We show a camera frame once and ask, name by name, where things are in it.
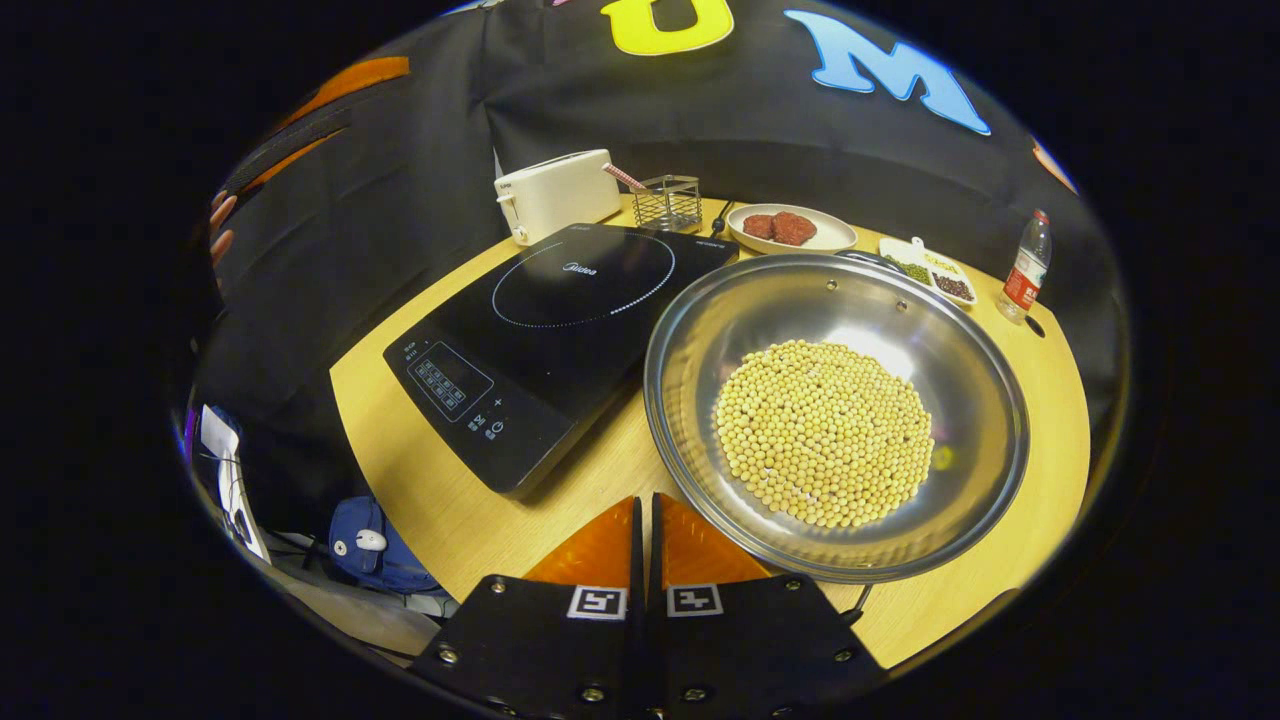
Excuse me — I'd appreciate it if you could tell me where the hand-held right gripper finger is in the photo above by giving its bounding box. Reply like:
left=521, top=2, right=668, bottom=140
left=650, top=492, right=886, bottom=720
left=410, top=495, right=646, bottom=720

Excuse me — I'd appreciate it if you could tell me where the black induction cooktop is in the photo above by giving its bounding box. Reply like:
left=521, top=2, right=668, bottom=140
left=383, top=223, right=741, bottom=498

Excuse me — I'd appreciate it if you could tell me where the steel pot with black handle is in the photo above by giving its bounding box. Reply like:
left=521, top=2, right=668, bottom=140
left=643, top=250, right=1031, bottom=626

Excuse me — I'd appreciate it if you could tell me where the black backdrop cloth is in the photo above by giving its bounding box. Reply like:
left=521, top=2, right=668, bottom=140
left=195, top=0, right=1126, bottom=521

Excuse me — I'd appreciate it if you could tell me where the pile of yellow soybeans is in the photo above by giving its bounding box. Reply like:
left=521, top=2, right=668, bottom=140
left=714, top=340, right=936, bottom=529

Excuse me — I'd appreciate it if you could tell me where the blue bag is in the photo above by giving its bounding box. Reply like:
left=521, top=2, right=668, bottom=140
left=328, top=495, right=446, bottom=596

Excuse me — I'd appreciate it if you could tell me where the white toaster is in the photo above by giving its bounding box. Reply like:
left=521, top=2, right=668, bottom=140
left=494, top=149, right=622, bottom=247

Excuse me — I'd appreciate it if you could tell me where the white oval plate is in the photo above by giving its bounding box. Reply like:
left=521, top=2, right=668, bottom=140
left=726, top=204, right=858, bottom=255

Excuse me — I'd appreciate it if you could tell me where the white divided dish with beans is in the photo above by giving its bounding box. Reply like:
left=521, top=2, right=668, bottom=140
left=878, top=236, right=978, bottom=306

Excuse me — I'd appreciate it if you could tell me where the clear water bottle red label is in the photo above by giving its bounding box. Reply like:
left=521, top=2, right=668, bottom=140
left=996, top=208, right=1053, bottom=325

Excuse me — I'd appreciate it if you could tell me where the wire mesh basket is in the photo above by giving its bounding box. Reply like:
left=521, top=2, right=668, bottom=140
left=632, top=175, right=703, bottom=233

